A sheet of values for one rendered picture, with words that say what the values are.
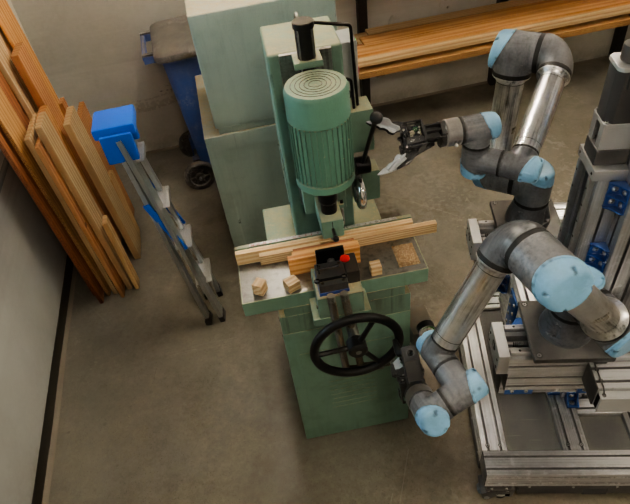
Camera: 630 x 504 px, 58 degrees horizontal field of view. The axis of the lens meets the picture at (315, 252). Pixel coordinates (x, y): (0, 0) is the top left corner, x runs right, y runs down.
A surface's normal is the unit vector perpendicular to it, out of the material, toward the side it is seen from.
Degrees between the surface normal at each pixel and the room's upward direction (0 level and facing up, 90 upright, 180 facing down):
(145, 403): 0
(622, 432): 0
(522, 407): 0
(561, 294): 84
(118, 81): 90
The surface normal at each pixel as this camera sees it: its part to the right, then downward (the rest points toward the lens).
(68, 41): 0.22, 0.66
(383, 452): -0.11, -0.72
